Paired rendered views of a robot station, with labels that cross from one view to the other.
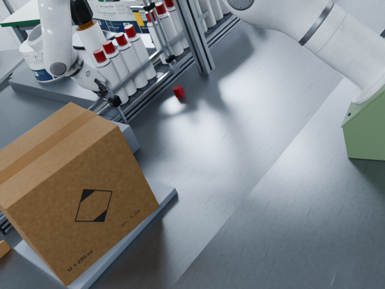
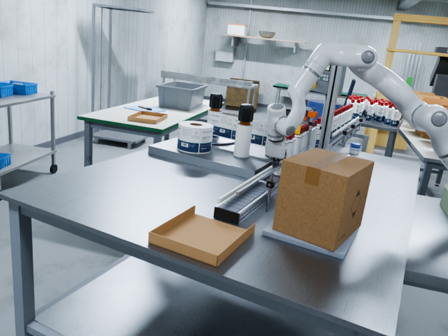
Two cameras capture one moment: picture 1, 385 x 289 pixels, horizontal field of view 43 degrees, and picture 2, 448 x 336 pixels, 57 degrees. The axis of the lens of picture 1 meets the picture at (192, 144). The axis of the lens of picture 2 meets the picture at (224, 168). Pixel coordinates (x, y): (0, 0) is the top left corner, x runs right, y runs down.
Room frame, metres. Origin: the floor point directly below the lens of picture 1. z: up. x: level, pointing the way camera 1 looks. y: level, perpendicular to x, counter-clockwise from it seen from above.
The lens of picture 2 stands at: (-0.08, 1.36, 1.49)
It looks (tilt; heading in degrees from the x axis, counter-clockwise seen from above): 17 degrees down; 331
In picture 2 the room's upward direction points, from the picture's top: 6 degrees clockwise
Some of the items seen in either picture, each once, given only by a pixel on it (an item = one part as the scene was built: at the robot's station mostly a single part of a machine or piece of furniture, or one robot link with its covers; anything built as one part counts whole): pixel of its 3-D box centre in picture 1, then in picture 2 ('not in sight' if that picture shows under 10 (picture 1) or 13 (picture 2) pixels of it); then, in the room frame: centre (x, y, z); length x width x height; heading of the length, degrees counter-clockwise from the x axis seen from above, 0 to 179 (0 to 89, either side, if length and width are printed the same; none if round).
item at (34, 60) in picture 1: (49, 54); (195, 137); (2.05, 0.41, 0.95); 0.20 x 0.20 x 0.14
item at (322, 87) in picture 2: not in sight; (327, 75); (1.68, -0.17, 1.38); 0.17 x 0.10 x 0.19; 2
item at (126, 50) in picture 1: (130, 61); (287, 151); (1.59, 0.09, 0.98); 0.05 x 0.05 x 0.20
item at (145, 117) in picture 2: not in sight; (148, 117); (3.28, 0.31, 0.82); 0.34 x 0.24 x 0.04; 144
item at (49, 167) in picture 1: (68, 188); (323, 195); (1.01, 0.33, 0.99); 0.30 x 0.24 x 0.27; 118
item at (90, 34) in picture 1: (90, 34); (244, 131); (1.86, 0.20, 1.03); 0.09 x 0.09 x 0.30
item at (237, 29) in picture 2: not in sight; (237, 30); (9.03, -3.56, 1.80); 0.43 x 0.36 x 0.24; 49
